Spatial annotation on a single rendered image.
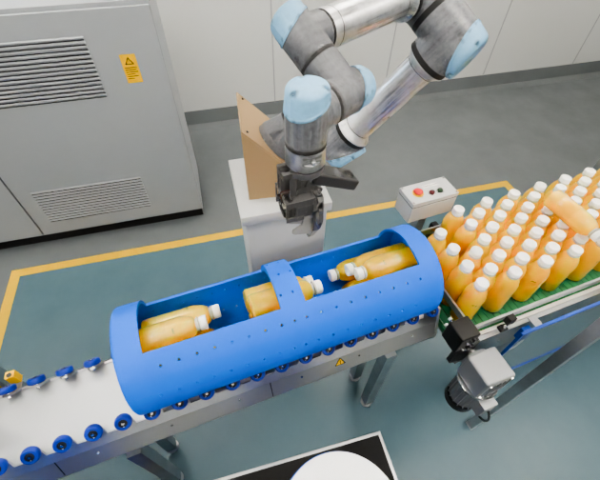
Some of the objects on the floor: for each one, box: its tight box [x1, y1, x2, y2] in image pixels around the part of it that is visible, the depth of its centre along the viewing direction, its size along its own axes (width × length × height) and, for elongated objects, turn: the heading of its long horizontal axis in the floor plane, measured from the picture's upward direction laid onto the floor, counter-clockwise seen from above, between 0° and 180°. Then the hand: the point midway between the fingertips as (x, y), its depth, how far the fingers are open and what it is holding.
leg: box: [361, 351, 397, 407], centre depth 173 cm, size 6×6×63 cm
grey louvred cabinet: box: [0, 0, 204, 252], centre depth 224 cm, size 54×215×145 cm, turn 104°
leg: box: [127, 445, 184, 480], centre depth 150 cm, size 6×6×63 cm
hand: (311, 230), depth 86 cm, fingers closed
